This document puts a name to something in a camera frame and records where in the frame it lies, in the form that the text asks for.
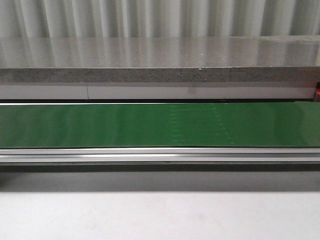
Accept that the grey stone counter slab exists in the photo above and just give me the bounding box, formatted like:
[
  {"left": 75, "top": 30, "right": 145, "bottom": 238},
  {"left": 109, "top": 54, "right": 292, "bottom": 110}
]
[{"left": 0, "top": 36, "right": 320, "bottom": 102}]

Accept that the green conveyor belt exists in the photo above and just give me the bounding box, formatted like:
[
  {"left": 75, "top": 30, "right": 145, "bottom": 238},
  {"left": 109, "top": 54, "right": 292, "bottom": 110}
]
[{"left": 0, "top": 101, "right": 320, "bottom": 148}]

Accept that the white pleated curtain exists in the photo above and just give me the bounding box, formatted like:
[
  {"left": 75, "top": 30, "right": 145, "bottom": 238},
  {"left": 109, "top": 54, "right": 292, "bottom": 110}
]
[{"left": 0, "top": 0, "right": 320, "bottom": 38}]

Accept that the aluminium conveyor front rail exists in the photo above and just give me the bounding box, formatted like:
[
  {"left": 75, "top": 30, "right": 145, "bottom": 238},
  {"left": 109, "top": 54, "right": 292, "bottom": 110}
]
[{"left": 0, "top": 147, "right": 320, "bottom": 172}]

